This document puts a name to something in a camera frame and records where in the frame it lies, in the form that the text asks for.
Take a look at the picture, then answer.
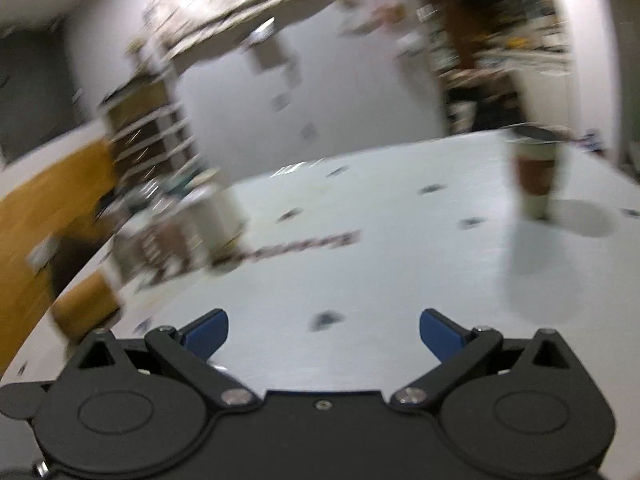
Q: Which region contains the paper cup with brown sleeve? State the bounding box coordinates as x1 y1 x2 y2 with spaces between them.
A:
504 124 564 220

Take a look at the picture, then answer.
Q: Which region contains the wooden cylinder cup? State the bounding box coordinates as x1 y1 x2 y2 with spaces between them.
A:
51 271 120 344

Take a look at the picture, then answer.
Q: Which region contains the white ceramic cup upside down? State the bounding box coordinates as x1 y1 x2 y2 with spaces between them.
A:
184 183 247 261

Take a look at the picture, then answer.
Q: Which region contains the white drawer unit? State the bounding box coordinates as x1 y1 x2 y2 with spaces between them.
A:
100 75 201 188

